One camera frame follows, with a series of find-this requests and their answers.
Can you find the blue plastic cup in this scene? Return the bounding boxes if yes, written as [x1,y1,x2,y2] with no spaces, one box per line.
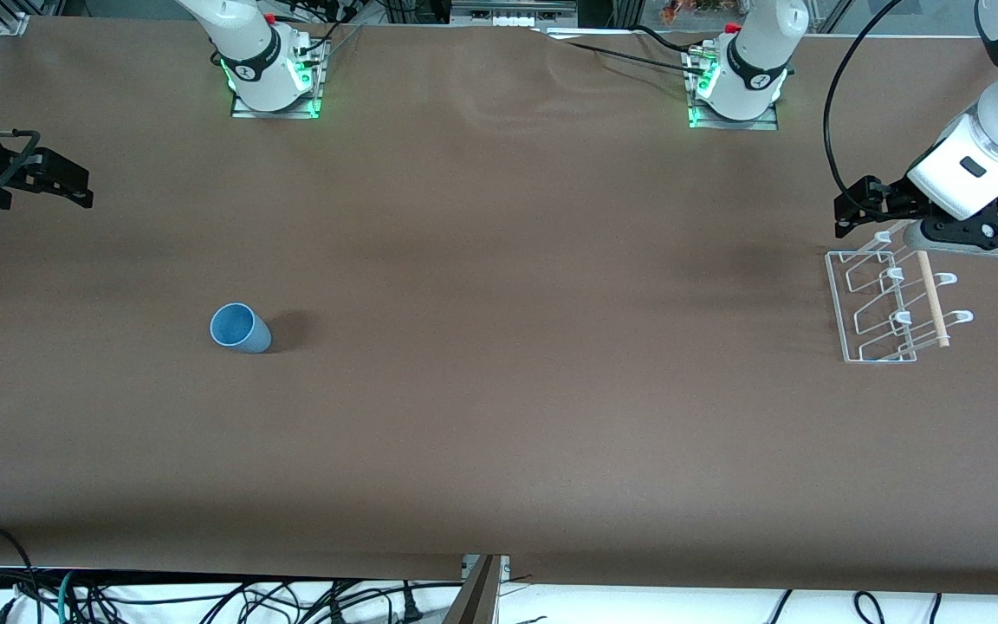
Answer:
[209,302,274,355]

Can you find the orange background objects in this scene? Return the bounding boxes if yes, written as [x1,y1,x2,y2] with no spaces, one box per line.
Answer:
[660,0,729,24]

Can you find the brown table cover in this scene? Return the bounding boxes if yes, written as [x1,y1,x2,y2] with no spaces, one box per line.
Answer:
[0,16,998,599]

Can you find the white power strip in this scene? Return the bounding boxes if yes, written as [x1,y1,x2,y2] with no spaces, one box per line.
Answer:
[450,0,580,28]

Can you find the white wire cup rack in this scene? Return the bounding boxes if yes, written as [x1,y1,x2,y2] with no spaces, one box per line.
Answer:
[825,218,975,364]

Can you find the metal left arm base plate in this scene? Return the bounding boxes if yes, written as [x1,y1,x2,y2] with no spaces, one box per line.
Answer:
[687,48,781,132]

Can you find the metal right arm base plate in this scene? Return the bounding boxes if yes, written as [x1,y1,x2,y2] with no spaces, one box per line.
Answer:
[230,39,324,120]

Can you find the short black table cable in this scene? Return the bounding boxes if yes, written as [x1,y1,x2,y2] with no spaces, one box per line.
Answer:
[632,23,708,55]

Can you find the long black table cable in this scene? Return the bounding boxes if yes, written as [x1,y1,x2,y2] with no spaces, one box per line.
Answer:
[542,30,708,72]

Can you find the tangled black floor cables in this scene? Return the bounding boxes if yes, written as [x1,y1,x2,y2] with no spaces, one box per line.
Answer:
[0,579,465,624]

